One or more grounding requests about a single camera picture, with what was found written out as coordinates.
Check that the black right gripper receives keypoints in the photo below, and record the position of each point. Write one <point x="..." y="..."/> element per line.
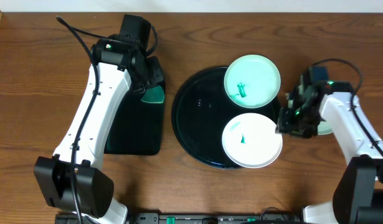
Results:
<point x="286" y="126"/>

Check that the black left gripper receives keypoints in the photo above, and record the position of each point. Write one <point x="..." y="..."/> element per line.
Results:
<point x="154" y="76"/>

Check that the green scrub sponge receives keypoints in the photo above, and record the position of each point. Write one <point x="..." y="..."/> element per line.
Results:
<point x="154" y="95"/>

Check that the light green plate with smear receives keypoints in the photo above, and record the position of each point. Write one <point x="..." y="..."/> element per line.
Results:
<point x="324" y="128"/>

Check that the white plate with green spot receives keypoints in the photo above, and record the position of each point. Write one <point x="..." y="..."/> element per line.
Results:
<point x="250" y="140"/>

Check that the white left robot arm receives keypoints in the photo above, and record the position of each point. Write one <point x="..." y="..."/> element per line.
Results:
<point x="72" y="178"/>

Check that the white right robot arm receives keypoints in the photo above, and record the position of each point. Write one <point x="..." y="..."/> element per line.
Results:
<point x="358" y="198"/>

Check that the black rectangular tray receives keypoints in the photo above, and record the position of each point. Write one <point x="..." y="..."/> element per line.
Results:
<point x="137" y="126"/>

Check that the black round tray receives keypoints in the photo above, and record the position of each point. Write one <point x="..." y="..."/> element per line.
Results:
<point x="200" y="111"/>

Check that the pale green rear plate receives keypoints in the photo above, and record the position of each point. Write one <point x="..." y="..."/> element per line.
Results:
<point x="252" y="81"/>

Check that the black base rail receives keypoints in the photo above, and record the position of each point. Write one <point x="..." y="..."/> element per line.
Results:
<point x="269" y="215"/>

